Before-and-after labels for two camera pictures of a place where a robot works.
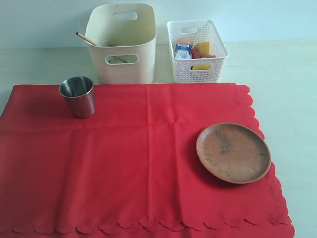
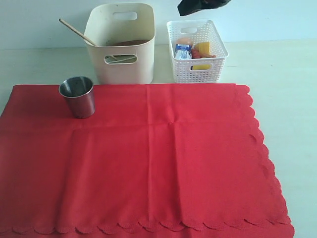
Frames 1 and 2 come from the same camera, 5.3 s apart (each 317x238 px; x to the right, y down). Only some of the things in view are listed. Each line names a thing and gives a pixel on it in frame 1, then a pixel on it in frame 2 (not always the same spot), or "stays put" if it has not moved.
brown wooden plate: (235, 152) to (131, 42)
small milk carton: (183, 51) stays put
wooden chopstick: (91, 41) to (78, 32)
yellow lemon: (201, 67) stays put
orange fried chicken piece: (207, 55) stays put
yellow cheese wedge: (204, 47) stays put
